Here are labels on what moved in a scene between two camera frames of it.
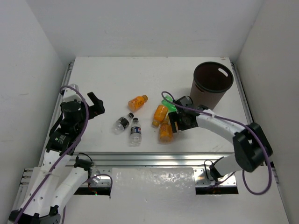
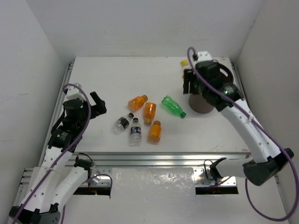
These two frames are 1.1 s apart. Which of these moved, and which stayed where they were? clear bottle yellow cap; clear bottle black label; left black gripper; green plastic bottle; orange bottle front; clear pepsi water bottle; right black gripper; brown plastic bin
Moved: clear bottle yellow cap; right black gripper; orange bottle front
Stayed: brown plastic bin; green plastic bottle; left black gripper; clear bottle black label; clear pepsi water bottle
